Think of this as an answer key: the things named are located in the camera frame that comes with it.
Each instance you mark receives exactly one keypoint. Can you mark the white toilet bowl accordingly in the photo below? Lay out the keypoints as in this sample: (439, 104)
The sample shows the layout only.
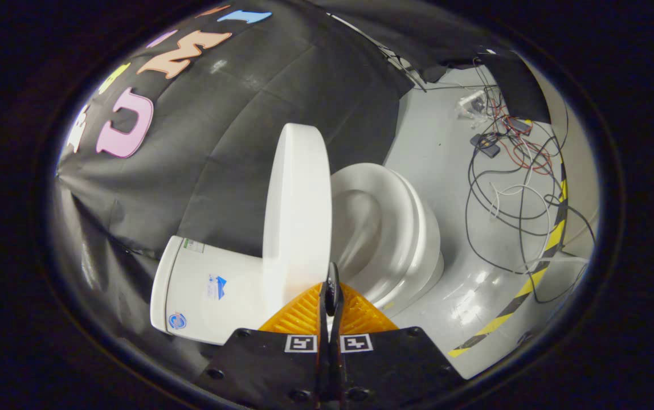
(432, 256)

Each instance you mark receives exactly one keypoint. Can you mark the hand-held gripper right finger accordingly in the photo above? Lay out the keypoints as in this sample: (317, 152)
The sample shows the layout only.
(401, 364)

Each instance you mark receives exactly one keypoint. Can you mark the white toilet tank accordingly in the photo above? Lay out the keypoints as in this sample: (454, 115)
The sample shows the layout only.
(213, 285)

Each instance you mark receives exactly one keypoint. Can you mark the black backdrop cloth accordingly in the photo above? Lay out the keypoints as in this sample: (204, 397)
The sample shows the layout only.
(236, 159)

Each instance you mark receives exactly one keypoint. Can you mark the yellow black floor tape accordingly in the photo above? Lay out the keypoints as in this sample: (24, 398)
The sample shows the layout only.
(555, 233)

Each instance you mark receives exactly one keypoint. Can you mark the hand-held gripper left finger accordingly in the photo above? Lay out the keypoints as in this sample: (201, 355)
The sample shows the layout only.
(264, 364)

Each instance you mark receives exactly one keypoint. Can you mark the black power adapter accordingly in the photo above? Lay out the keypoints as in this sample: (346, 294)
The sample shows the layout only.
(486, 145)

